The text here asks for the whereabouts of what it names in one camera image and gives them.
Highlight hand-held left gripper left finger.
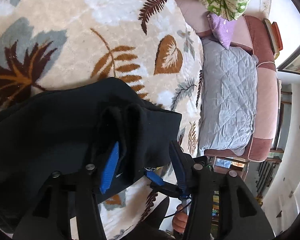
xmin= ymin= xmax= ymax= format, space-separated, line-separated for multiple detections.
xmin=12 ymin=141 xmax=119 ymax=240

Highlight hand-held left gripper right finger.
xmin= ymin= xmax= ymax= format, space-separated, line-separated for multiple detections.
xmin=169 ymin=141 xmax=275 ymax=240

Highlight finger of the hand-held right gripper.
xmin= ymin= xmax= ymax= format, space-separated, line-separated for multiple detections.
xmin=143 ymin=171 xmax=182 ymax=198

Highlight black pants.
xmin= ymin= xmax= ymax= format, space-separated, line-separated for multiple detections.
xmin=0 ymin=77 xmax=182 ymax=230

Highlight person's right hand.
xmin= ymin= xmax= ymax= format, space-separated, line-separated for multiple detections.
xmin=172 ymin=202 xmax=191 ymax=233

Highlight person's dark clothing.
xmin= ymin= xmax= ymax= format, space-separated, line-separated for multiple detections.
xmin=122 ymin=196 xmax=174 ymax=240

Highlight grey quilted blanket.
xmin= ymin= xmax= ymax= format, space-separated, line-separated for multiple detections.
xmin=197 ymin=39 xmax=258 ymax=157

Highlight stair railing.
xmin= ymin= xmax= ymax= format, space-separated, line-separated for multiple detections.
xmin=255 ymin=160 xmax=283 ymax=207

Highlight pink and maroon headboard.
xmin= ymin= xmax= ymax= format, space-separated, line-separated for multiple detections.
xmin=155 ymin=0 xmax=279 ymax=162

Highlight purple flowered pillow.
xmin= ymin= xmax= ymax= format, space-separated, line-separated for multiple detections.
xmin=207 ymin=12 xmax=237 ymax=50

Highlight leaf print blanket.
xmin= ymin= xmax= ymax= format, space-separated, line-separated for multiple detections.
xmin=0 ymin=0 xmax=205 ymax=240

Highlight framed picture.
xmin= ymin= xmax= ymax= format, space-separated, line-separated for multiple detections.
xmin=277 ymin=44 xmax=300 ymax=75

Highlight stack of books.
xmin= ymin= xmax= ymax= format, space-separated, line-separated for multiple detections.
xmin=262 ymin=19 xmax=284 ymax=56

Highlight black cable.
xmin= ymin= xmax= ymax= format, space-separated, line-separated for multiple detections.
xmin=164 ymin=201 xmax=192 ymax=219

